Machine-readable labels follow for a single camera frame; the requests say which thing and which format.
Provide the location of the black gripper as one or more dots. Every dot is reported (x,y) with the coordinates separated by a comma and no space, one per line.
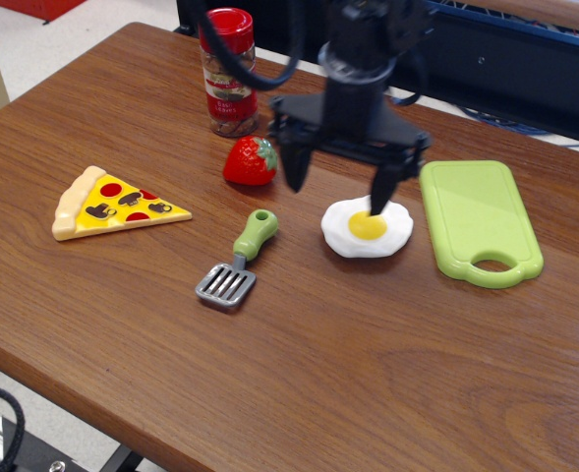
(350,118)

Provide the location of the green handled grey spatula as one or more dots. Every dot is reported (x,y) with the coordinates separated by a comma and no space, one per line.
(227,285)

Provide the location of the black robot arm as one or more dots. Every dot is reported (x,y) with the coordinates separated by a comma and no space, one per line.
(364,31)

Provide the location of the green plastic cutting board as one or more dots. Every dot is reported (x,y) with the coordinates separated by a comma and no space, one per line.
(480,229)

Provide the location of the toy fried egg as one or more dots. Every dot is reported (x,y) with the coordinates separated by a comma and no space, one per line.
(352,232)

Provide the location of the toy strawberry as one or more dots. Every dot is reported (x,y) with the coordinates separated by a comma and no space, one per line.
(252,161)

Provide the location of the red capped spice jar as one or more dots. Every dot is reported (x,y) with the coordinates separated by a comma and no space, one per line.
(232,106)

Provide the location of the toy pizza slice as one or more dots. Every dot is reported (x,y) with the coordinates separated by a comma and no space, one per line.
(98,202)

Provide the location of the red box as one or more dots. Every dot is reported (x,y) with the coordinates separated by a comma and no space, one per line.
(47,10)

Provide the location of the black metal frame rail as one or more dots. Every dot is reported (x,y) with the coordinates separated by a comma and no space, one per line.
(482,59)

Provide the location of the black base bracket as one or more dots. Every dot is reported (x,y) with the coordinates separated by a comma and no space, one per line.
(22,451)

